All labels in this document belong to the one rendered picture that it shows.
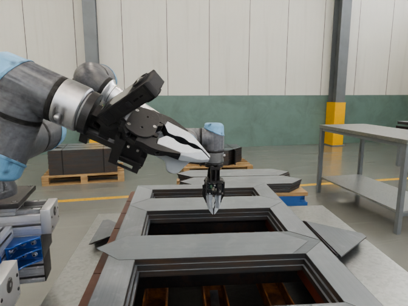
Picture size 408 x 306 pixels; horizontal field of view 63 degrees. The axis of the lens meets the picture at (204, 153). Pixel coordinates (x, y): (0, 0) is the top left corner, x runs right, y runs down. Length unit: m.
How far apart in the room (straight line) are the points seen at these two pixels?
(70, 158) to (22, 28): 3.78
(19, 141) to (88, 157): 4.89
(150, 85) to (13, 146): 0.24
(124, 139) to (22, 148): 0.16
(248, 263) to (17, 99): 0.86
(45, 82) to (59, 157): 4.97
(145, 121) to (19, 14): 8.00
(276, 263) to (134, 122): 0.80
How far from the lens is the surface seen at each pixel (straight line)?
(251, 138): 8.72
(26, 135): 0.59
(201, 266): 1.15
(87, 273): 1.51
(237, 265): 1.16
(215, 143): 1.24
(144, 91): 0.48
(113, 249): 1.23
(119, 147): 0.55
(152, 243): 1.24
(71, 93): 0.55
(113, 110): 0.52
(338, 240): 1.54
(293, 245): 1.25
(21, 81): 0.57
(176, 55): 8.20
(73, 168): 5.53
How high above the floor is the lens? 1.40
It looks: 10 degrees down
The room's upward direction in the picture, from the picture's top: straight up
